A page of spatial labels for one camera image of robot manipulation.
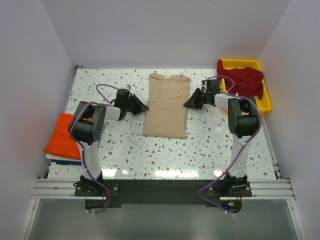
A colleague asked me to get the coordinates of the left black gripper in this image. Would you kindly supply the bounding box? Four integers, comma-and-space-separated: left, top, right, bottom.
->
124, 94, 149, 116

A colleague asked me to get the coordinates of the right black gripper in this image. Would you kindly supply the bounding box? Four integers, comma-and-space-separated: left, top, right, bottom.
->
183, 88, 210, 110

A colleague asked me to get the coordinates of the beige t shirt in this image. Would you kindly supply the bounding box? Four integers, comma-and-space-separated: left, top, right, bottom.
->
142, 73, 191, 139

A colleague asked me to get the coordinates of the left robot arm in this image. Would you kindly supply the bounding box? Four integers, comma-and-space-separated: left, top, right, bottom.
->
68, 88, 150, 196

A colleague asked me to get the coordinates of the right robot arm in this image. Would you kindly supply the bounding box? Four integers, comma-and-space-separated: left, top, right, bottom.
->
183, 75, 262, 197

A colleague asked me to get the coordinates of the dark red t shirt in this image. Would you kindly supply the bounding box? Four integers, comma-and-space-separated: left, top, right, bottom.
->
216, 59, 264, 100

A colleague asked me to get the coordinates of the yellow plastic tray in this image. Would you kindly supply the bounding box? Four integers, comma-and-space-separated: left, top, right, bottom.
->
219, 61, 272, 114

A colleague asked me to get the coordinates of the orange folded t shirt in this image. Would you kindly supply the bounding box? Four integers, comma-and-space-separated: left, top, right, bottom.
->
43, 112, 81, 161

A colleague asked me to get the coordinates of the blue folded t shirt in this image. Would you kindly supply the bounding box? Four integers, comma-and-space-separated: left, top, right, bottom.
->
52, 159, 82, 166

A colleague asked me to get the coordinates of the white folded t shirt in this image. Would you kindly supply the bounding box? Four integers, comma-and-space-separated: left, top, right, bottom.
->
45, 153, 81, 161

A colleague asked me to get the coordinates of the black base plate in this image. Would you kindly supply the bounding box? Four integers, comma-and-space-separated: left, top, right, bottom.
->
73, 176, 252, 213

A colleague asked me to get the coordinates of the aluminium frame rail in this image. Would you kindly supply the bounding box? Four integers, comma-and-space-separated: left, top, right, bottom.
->
32, 179, 295, 200

